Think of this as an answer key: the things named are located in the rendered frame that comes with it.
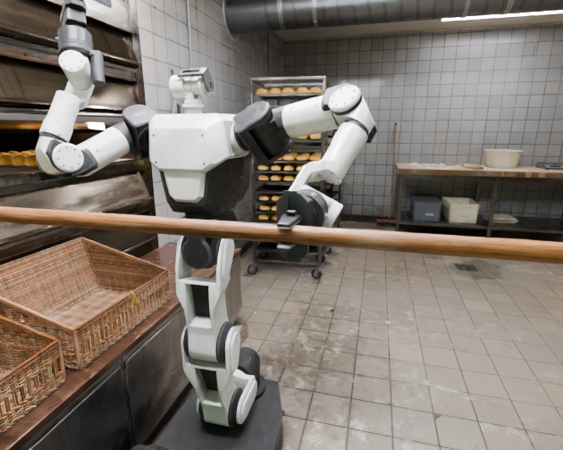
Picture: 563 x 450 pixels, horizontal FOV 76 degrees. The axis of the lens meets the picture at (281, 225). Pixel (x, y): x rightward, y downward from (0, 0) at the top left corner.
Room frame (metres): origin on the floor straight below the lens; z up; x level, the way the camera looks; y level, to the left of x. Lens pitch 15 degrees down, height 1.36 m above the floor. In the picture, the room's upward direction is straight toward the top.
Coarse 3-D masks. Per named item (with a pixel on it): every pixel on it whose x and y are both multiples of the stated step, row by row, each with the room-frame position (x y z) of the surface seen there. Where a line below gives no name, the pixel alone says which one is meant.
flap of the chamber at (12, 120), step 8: (0, 112) 1.29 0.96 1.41; (0, 120) 1.29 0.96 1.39; (8, 120) 1.31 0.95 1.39; (16, 120) 1.34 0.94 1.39; (24, 120) 1.37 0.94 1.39; (32, 120) 1.40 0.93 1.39; (40, 120) 1.44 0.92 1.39; (80, 120) 1.63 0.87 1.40; (88, 120) 1.67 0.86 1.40; (96, 120) 1.72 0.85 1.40; (104, 120) 1.77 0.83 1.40; (112, 120) 1.82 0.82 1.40; (120, 120) 1.88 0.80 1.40; (0, 128) 1.45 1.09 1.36; (8, 128) 1.48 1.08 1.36; (16, 128) 1.51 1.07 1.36; (24, 128) 1.54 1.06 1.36; (32, 128) 1.58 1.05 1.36; (80, 128) 1.82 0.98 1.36; (88, 128) 1.87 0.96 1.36; (96, 128) 1.92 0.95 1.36; (104, 128) 1.97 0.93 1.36
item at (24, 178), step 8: (128, 160) 2.19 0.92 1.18; (136, 160) 2.20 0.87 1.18; (104, 168) 1.93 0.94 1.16; (112, 168) 1.99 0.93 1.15; (120, 168) 2.05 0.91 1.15; (0, 176) 1.42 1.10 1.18; (8, 176) 1.43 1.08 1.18; (16, 176) 1.46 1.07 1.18; (24, 176) 1.49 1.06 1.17; (32, 176) 1.53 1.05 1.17; (40, 176) 1.56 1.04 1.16; (48, 176) 1.60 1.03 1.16; (56, 176) 1.64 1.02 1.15; (72, 176) 1.73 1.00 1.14; (0, 184) 1.39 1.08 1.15; (8, 184) 1.42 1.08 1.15; (16, 184) 1.45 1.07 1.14
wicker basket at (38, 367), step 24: (0, 336) 1.03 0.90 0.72; (48, 336) 0.99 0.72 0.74; (0, 360) 1.04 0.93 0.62; (24, 360) 1.01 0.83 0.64; (48, 360) 0.94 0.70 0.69; (0, 384) 0.80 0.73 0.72; (24, 384) 0.96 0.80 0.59; (48, 384) 0.93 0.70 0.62; (0, 408) 0.79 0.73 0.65; (24, 408) 0.85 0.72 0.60; (0, 432) 0.77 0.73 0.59
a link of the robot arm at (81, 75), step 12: (60, 48) 1.10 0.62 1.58; (72, 48) 1.10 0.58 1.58; (84, 48) 1.12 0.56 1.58; (60, 60) 1.05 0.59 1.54; (72, 60) 1.06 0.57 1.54; (84, 60) 1.07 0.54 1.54; (96, 60) 1.13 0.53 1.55; (72, 72) 1.05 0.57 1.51; (84, 72) 1.08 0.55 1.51; (96, 72) 1.11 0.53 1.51; (72, 84) 1.11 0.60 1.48; (84, 84) 1.11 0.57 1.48; (96, 84) 1.12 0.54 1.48
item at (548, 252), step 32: (64, 224) 0.64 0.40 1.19; (96, 224) 0.63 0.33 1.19; (128, 224) 0.61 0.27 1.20; (160, 224) 0.60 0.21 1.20; (192, 224) 0.59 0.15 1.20; (224, 224) 0.57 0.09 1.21; (256, 224) 0.57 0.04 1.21; (480, 256) 0.48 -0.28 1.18; (512, 256) 0.47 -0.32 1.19; (544, 256) 0.46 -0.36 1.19
